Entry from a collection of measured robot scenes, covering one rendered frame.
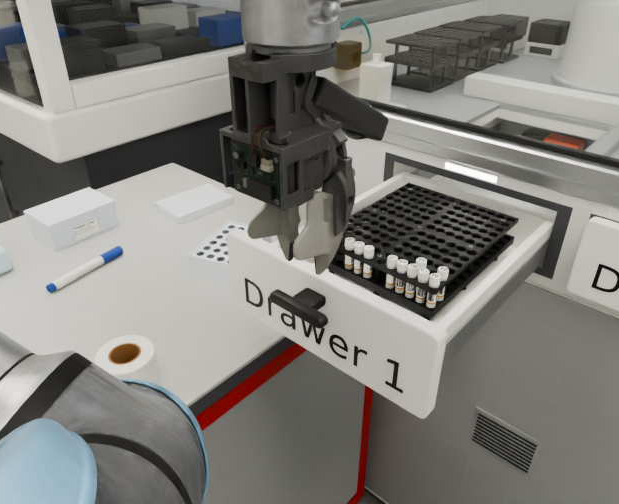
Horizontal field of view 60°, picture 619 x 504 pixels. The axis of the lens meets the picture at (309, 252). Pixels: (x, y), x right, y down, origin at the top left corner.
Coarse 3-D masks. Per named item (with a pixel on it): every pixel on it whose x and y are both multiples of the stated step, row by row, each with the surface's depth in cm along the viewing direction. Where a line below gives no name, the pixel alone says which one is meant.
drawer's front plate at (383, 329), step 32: (256, 256) 62; (288, 288) 61; (320, 288) 57; (352, 288) 55; (288, 320) 63; (352, 320) 55; (384, 320) 52; (416, 320) 50; (320, 352) 61; (352, 352) 57; (384, 352) 54; (416, 352) 51; (384, 384) 56; (416, 384) 53
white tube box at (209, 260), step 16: (224, 224) 93; (240, 224) 93; (208, 240) 89; (224, 240) 89; (192, 256) 84; (208, 256) 85; (224, 256) 85; (192, 272) 86; (208, 272) 84; (224, 272) 83
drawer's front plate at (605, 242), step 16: (592, 224) 67; (608, 224) 66; (592, 240) 68; (608, 240) 66; (576, 256) 70; (592, 256) 68; (608, 256) 67; (576, 272) 71; (592, 272) 69; (608, 272) 68; (576, 288) 72; (592, 288) 70; (608, 288) 69; (608, 304) 70
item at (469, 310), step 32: (384, 192) 84; (448, 192) 83; (544, 224) 73; (512, 256) 66; (544, 256) 75; (480, 288) 60; (512, 288) 68; (448, 320) 56; (480, 320) 62; (448, 352) 57
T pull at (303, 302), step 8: (272, 296) 57; (280, 296) 56; (288, 296) 56; (296, 296) 56; (304, 296) 56; (312, 296) 56; (320, 296) 56; (280, 304) 56; (288, 304) 55; (296, 304) 55; (304, 304) 55; (312, 304) 55; (320, 304) 56; (296, 312) 55; (304, 312) 54; (312, 312) 54; (320, 312) 54; (304, 320) 55; (312, 320) 54; (320, 320) 53; (320, 328) 54
